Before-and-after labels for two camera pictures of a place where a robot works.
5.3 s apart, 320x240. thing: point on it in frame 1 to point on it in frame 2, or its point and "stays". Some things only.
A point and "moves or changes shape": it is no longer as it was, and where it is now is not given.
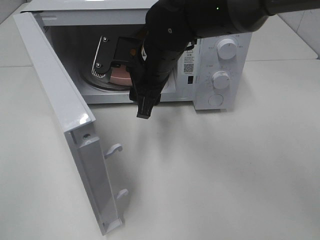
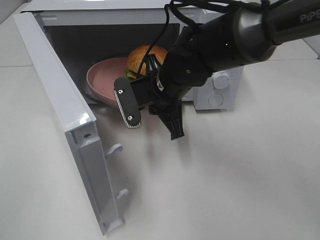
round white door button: (216, 99) stays
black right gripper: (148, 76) to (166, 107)
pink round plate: (119, 75) moves or changes shape
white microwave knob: (220, 79) stays
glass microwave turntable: (86, 71) to (83, 81)
